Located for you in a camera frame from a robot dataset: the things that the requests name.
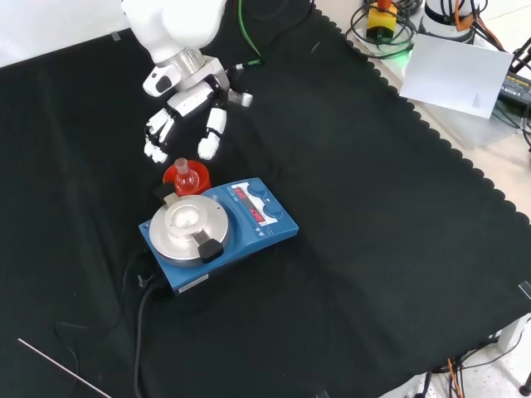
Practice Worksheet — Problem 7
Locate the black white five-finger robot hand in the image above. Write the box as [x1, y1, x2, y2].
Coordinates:
[143, 56, 232, 165]

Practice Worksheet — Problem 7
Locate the clear round-bottom glass flask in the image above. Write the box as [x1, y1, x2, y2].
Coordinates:
[173, 157, 201, 195]

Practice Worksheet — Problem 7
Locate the heater with blue base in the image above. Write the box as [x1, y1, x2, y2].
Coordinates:
[138, 177, 300, 297]

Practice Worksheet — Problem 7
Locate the yellow stop button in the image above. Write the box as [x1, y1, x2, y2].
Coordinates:
[364, 0, 399, 42]

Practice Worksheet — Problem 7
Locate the black bench cloth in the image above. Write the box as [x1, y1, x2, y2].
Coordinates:
[0, 0, 531, 398]

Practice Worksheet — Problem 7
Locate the pale board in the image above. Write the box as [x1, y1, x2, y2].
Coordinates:
[398, 33, 515, 120]

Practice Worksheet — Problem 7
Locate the thin glass rod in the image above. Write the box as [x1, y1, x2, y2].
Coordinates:
[17, 337, 114, 398]

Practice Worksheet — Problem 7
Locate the black power adapter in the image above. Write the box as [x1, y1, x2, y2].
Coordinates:
[496, 70, 531, 105]

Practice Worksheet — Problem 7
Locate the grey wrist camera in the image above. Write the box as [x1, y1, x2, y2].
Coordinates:
[226, 88, 255, 110]

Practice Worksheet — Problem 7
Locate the orange ribbed flask ring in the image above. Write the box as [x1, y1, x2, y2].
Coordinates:
[162, 162, 213, 198]

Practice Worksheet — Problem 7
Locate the green cable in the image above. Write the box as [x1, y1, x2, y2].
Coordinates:
[236, 0, 266, 68]

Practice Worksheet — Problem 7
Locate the black heater power cable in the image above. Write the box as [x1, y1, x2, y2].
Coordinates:
[131, 248, 168, 398]

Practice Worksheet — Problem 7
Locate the orange floor cable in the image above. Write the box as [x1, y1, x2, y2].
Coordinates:
[446, 357, 465, 398]

